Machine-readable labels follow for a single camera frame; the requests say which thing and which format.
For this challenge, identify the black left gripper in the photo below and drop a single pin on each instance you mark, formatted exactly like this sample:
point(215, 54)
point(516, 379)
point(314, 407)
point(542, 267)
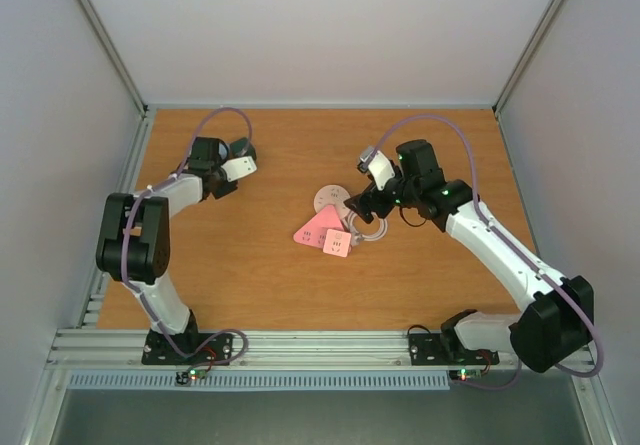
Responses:
point(225, 191)

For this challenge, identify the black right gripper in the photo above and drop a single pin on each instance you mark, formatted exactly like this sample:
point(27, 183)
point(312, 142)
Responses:
point(370, 202)

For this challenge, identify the pink round socket base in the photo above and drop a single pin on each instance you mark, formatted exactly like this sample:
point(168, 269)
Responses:
point(334, 195)

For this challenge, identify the pink cube socket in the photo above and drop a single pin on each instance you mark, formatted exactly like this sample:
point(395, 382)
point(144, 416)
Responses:
point(337, 243)

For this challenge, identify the dark green cube socket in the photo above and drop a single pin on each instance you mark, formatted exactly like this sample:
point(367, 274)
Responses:
point(242, 147)

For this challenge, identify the pink triangular power strip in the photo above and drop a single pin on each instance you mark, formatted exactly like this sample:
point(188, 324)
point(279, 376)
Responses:
point(313, 233)

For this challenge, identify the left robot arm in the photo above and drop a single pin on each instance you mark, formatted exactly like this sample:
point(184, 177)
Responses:
point(134, 243)

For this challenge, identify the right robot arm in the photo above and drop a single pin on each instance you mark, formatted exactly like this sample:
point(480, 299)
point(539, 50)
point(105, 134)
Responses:
point(555, 313)

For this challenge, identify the white power plug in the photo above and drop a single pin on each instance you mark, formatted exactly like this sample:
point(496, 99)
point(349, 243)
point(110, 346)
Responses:
point(356, 239)

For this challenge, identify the right controller board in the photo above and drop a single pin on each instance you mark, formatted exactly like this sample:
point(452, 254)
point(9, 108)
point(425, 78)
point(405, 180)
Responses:
point(466, 374)

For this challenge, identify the controller board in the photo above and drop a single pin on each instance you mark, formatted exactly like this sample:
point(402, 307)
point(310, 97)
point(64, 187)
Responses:
point(190, 376)
point(466, 374)

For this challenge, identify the left controller board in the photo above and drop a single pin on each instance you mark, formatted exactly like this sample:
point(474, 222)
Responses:
point(190, 376)

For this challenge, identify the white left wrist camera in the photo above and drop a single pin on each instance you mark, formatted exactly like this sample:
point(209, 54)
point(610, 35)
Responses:
point(238, 168)

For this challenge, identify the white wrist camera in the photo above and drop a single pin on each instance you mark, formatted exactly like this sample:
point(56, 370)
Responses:
point(377, 166)
point(238, 168)

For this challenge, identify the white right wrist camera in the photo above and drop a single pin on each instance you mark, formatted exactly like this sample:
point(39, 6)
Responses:
point(377, 166)

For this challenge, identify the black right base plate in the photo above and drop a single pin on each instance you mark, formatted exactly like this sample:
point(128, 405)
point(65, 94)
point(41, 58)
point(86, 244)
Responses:
point(434, 348)

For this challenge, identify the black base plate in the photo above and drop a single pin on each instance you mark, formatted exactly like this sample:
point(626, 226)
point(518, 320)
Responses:
point(194, 348)
point(434, 348)

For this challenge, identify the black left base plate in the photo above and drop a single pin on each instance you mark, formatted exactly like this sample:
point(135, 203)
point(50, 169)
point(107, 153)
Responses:
point(194, 348)

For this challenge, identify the grey slotted cable duct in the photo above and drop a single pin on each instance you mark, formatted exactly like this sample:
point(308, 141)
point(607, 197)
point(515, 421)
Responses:
point(261, 381)

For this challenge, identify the aluminium front rail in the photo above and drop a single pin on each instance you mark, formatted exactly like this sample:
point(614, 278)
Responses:
point(268, 350)

